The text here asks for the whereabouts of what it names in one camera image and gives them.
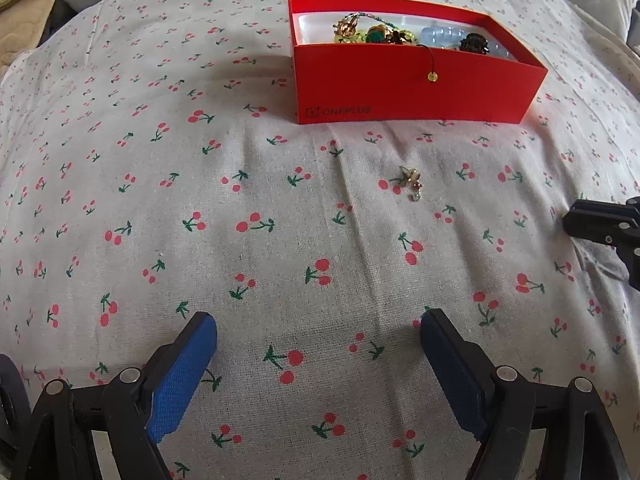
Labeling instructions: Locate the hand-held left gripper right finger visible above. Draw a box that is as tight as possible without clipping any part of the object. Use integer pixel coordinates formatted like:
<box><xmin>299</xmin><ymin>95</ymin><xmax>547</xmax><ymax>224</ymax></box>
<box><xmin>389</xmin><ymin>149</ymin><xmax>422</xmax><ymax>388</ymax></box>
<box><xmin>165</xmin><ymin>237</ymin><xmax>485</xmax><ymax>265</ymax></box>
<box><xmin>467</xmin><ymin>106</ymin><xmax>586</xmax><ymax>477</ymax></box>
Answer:
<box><xmin>420</xmin><ymin>308</ymin><xmax>627</xmax><ymax>480</ymax></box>

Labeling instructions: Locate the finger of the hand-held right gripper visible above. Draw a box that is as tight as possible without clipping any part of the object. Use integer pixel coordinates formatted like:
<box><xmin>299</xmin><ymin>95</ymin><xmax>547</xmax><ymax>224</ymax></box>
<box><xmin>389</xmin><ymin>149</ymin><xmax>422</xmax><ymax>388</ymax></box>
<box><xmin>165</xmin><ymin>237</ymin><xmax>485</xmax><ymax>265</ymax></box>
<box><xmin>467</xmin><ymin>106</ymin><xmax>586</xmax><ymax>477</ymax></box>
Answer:
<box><xmin>562</xmin><ymin>198</ymin><xmax>640</xmax><ymax>250</ymax></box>

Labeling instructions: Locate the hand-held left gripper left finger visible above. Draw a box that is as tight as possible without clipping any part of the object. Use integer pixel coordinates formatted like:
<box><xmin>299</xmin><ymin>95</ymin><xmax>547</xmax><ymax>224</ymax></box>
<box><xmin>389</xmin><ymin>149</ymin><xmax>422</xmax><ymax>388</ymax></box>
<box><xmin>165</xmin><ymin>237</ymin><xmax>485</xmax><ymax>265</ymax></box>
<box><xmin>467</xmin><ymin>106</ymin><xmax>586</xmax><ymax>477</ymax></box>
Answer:
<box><xmin>17</xmin><ymin>311</ymin><xmax>219</xmax><ymax>480</ymax></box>

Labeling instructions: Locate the gold dangling earring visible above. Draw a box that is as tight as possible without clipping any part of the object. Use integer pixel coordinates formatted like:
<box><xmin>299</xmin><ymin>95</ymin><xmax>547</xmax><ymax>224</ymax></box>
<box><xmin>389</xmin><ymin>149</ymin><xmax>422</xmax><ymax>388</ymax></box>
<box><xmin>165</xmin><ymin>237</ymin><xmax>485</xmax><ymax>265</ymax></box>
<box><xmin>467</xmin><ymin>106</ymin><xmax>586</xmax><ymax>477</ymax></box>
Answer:
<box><xmin>391</xmin><ymin>165</ymin><xmax>426</xmax><ymax>203</ymax></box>

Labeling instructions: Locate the black hair claw clip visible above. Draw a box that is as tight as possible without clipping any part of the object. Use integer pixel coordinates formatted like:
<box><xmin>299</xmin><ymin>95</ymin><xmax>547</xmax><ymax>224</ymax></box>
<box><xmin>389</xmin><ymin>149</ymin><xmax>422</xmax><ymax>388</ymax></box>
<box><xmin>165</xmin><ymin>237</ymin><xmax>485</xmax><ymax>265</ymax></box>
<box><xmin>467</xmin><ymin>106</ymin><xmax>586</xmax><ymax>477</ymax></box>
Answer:
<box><xmin>457</xmin><ymin>31</ymin><xmax>491</xmax><ymax>55</ymax></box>

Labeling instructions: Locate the red cardboard box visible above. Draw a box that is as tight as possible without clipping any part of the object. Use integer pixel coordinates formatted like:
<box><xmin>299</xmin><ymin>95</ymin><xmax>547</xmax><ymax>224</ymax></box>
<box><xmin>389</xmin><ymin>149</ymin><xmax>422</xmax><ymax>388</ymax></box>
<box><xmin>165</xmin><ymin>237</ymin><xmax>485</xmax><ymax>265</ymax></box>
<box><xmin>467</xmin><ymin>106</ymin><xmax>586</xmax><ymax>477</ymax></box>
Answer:
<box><xmin>287</xmin><ymin>0</ymin><xmax>550</xmax><ymax>126</ymax></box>

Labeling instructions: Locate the light blue bead bracelet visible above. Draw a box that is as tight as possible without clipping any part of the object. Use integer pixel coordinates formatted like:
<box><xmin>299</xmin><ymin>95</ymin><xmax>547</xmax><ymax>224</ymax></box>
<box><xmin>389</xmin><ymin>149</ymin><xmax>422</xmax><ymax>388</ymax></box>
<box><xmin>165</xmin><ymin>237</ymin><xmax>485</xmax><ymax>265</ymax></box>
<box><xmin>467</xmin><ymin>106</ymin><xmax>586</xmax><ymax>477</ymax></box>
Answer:
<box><xmin>417</xmin><ymin>23</ymin><xmax>511</xmax><ymax>59</ymax></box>

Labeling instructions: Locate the green bead cord bracelet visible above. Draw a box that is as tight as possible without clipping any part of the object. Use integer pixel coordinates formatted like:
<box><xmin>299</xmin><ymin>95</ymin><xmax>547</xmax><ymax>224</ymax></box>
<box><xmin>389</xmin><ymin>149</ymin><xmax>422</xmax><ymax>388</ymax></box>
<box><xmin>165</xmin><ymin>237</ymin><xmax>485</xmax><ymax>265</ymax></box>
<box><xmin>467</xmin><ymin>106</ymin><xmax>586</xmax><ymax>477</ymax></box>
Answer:
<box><xmin>330</xmin><ymin>24</ymin><xmax>441</xmax><ymax>83</ymax></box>

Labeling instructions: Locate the gold ring with green stone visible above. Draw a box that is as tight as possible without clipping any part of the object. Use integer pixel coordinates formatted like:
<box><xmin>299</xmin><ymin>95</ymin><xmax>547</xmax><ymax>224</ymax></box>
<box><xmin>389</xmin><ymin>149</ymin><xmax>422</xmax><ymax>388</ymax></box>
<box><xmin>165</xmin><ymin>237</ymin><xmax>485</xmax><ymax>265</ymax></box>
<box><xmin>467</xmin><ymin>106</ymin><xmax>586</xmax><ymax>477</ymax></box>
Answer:
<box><xmin>331</xmin><ymin>16</ymin><xmax>390</xmax><ymax>46</ymax></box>

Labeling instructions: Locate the cherry print bed sheet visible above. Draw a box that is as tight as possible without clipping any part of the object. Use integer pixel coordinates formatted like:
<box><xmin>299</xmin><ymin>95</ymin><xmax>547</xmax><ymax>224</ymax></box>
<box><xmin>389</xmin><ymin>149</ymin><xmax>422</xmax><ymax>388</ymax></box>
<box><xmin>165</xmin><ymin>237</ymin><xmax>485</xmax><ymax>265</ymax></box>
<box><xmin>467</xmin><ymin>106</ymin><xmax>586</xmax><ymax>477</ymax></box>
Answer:
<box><xmin>0</xmin><ymin>0</ymin><xmax>640</xmax><ymax>480</ymax></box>

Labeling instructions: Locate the white plastic tray insert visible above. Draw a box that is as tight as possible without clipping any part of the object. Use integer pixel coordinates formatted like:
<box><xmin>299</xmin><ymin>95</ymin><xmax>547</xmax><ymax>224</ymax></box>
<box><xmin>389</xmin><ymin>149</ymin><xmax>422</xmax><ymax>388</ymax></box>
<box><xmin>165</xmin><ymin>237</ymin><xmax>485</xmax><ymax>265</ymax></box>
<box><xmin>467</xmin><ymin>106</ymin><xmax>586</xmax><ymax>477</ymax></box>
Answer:
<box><xmin>294</xmin><ymin>9</ymin><xmax>483</xmax><ymax>47</ymax></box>

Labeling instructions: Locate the beige fleece blanket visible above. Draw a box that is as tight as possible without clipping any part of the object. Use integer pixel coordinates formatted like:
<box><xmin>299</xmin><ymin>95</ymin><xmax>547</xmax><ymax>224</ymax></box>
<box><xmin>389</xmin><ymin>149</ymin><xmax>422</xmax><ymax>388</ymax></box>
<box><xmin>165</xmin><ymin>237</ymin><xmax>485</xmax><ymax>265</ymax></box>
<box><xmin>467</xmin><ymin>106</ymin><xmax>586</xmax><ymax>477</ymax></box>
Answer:
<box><xmin>0</xmin><ymin>0</ymin><xmax>68</xmax><ymax>73</ymax></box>

